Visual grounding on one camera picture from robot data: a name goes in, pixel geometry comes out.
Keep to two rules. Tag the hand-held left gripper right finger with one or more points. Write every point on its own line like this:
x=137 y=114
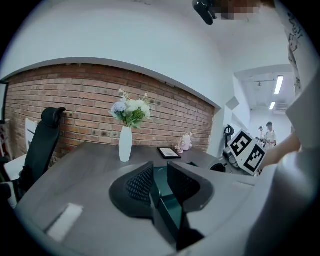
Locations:
x=190 y=190

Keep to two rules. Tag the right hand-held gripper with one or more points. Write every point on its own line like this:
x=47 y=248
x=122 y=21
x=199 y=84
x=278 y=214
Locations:
x=243 y=150

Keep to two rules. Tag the white chair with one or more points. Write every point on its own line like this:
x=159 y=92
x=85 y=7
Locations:
x=30 y=133

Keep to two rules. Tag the long ceiling light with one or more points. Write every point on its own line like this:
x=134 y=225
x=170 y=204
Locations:
x=278 y=85

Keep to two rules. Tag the white paper card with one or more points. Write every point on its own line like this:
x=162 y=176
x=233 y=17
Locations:
x=65 y=221

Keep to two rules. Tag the person's right forearm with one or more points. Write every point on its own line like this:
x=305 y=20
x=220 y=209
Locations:
x=282 y=150

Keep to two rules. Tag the white and blue flower bouquet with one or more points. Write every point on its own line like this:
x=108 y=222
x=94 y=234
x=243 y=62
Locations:
x=131 y=110

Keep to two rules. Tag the black picture frame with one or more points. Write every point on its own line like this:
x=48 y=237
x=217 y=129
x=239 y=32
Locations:
x=169 y=152

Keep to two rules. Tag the black head-worn camera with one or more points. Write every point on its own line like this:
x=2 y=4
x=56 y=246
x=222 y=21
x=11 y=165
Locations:
x=203 y=10

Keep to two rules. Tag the short ceiling light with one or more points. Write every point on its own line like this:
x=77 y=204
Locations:
x=272 y=105

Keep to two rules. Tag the dark green box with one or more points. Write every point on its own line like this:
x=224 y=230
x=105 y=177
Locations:
x=172 y=210

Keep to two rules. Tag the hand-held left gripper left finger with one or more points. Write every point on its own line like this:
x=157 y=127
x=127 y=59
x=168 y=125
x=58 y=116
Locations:
x=136 y=185

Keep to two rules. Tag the white vase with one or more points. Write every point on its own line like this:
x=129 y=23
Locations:
x=125 y=145

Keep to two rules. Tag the black office chair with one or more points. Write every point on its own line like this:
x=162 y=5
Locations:
x=41 y=150

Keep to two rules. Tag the pink toy figure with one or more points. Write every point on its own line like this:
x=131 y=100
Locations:
x=184 y=144

